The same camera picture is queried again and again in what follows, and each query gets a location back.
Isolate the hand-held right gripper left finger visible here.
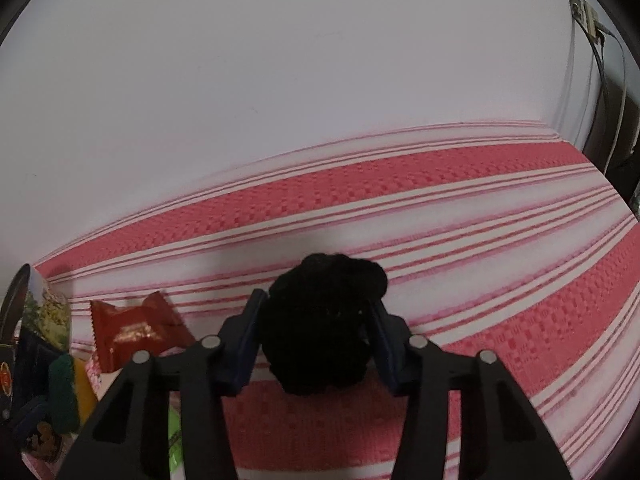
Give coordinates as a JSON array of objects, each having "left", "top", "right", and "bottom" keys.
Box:
[{"left": 60, "top": 289, "right": 268, "bottom": 480}]

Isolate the red white striped tablecloth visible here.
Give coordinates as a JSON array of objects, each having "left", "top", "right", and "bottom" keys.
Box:
[{"left": 22, "top": 120, "right": 640, "bottom": 480}]

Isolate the dark red snack packet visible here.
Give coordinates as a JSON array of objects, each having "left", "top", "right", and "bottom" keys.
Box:
[{"left": 90, "top": 292, "right": 197, "bottom": 374}]

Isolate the pink snack packet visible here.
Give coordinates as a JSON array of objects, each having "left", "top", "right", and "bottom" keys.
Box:
[{"left": 84, "top": 350, "right": 104, "bottom": 402}]

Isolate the black knitted ball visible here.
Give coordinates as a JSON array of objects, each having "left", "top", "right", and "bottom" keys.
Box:
[{"left": 257, "top": 253, "right": 388, "bottom": 396}]

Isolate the round dark blue cookie tin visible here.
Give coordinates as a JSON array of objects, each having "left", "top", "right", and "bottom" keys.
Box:
[{"left": 0, "top": 262, "right": 76, "bottom": 466}]

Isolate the green and white box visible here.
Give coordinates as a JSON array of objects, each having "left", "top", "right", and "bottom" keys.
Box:
[{"left": 166, "top": 404, "right": 184, "bottom": 477}]

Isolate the yellow green scouring sponge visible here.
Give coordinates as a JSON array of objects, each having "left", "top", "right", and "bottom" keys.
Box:
[{"left": 47, "top": 354, "right": 97, "bottom": 433}]

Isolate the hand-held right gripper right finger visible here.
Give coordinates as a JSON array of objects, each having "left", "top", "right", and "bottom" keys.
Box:
[{"left": 367, "top": 300, "right": 573, "bottom": 480}]

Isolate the white power cable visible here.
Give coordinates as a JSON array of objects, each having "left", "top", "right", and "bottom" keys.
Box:
[{"left": 602, "top": 30, "right": 629, "bottom": 171}]

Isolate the white wall socket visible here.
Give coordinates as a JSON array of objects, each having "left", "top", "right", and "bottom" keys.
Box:
[{"left": 582, "top": 2, "right": 603, "bottom": 43}]

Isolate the dark power cable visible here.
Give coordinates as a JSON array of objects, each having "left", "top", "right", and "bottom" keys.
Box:
[{"left": 582, "top": 30, "right": 613, "bottom": 151}]

